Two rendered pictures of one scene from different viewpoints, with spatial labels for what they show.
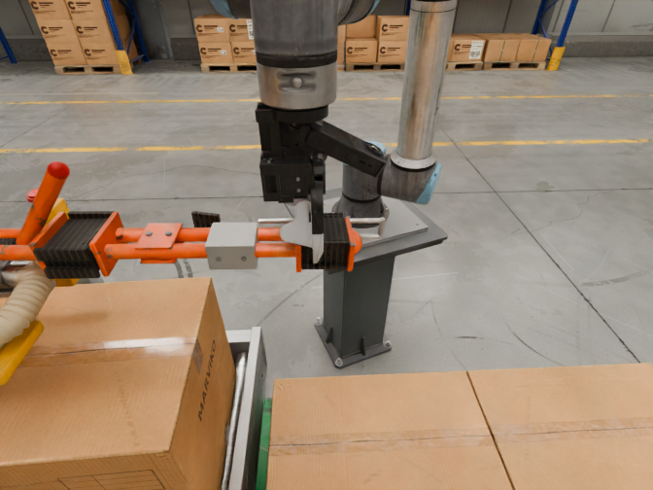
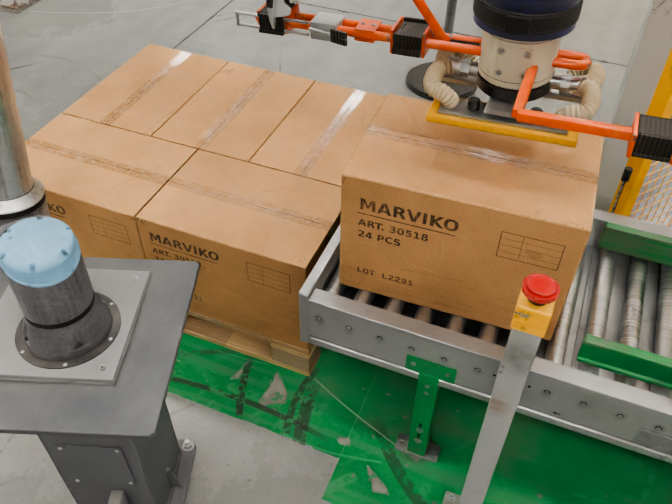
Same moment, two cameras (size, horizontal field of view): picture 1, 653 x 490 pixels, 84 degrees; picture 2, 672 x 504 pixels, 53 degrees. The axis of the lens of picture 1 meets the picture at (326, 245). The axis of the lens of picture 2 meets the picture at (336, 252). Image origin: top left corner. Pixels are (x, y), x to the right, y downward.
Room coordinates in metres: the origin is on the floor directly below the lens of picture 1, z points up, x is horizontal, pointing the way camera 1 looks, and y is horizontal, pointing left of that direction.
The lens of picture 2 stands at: (1.86, 0.81, 1.97)
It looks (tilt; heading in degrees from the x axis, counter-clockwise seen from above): 44 degrees down; 204
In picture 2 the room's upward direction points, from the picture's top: 1 degrees clockwise
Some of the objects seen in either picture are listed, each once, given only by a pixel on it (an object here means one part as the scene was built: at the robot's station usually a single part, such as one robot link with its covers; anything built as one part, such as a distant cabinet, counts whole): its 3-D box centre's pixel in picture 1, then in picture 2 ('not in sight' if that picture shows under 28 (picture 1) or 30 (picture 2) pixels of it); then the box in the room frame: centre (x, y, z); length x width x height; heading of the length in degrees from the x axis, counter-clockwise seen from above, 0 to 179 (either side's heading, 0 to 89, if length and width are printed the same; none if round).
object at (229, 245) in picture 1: (234, 245); (327, 26); (0.43, 0.14, 1.21); 0.07 x 0.07 x 0.04; 4
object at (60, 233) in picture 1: (84, 243); (412, 36); (0.42, 0.35, 1.22); 0.10 x 0.08 x 0.06; 4
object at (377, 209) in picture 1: (360, 200); (63, 313); (1.22, -0.13, 0.82); 0.19 x 0.19 x 0.10
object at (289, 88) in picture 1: (297, 84); not in sight; (0.44, 0.03, 1.43); 0.10 x 0.09 x 0.05; 3
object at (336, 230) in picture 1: (324, 243); (278, 16); (0.44, 0.00, 1.21); 0.08 x 0.07 x 0.05; 94
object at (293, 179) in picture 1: (294, 151); not in sight; (0.44, 0.04, 1.35); 0.09 x 0.08 x 0.12; 93
